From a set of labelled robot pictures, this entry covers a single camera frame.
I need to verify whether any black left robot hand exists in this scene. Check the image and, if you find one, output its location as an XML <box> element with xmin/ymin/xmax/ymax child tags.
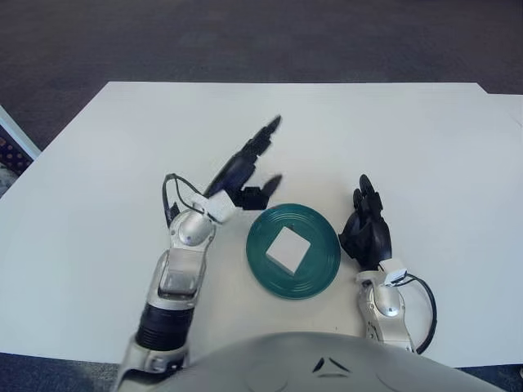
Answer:
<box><xmin>203</xmin><ymin>114</ymin><xmax>284</xmax><ymax>212</ymax></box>

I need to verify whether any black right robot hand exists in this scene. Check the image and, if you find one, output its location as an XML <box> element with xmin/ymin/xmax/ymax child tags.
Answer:
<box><xmin>337</xmin><ymin>174</ymin><xmax>394</xmax><ymax>271</ymax></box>

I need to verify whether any white square charger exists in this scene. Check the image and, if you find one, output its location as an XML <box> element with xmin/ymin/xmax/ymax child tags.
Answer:
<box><xmin>265</xmin><ymin>226</ymin><xmax>311</xmax><ymax>274</ymax></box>

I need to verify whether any teal ribbed plate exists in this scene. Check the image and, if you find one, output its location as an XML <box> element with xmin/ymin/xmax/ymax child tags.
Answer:
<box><xmin>245</xmin><ymin>203</ymin><xmax>342</xmax><ymax>302</ymax></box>

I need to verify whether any grey robot torso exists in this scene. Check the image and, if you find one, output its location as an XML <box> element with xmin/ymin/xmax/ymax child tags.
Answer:
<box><xmin>179</xmin><ymin>331</ymin><xmax>507</xmax><ymax>392</ymax></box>

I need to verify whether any white board edge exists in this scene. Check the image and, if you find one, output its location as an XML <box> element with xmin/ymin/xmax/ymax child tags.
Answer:
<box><xmin>0</xmin><ymin>106</ymin><xmax>42</xmax><ymax>160</ymax></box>

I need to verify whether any dark patterned rug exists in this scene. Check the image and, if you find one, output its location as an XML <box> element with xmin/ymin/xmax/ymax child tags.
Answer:
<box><xmin>0</xmin><ymin>126</ymin><xmax>34</xmax><ymax>197</ymax></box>

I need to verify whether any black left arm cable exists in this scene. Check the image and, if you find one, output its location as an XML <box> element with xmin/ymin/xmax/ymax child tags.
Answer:
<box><xmin>162</xmin><ymin>173</ymin><xmax>205</xmax><ymax>224</ymax></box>

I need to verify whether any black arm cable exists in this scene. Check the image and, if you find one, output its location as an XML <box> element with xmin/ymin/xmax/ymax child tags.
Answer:
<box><xmin>402</xmin><ymin>272</ymin><xmax>438</xmax><ymax>354</ymax></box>
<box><xmin>162</xmin><ymin>173</ymin><xmax>205</xmax><ymax>224</ymax></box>

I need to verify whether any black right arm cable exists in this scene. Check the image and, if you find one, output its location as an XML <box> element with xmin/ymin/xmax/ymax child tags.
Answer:
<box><xmin>402</xmin><ymin>272</ymin><xmax>438</xmax><ymax>354</ymax></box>

